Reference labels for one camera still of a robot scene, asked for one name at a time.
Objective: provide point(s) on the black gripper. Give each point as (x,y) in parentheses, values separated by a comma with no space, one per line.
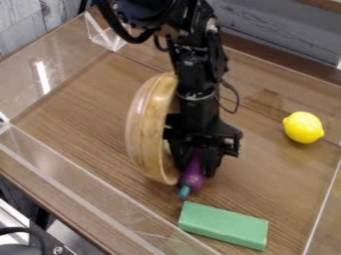
(197,126)

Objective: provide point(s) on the purple toy eggplant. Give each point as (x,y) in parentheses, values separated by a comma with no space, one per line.
(191,178)

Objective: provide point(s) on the brown wooden bowl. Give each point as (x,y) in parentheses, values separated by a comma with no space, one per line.
(147,151)

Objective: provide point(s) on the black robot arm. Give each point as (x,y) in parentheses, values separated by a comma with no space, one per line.
(183,28)

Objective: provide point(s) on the green rectangular sponge block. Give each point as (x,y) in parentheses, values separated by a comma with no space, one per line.
(223,225)

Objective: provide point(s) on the yellow lemon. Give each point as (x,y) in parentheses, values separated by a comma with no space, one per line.
(302,127)

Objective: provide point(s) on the clear acrylic tray wall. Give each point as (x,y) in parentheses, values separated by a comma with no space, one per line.
(95,209)

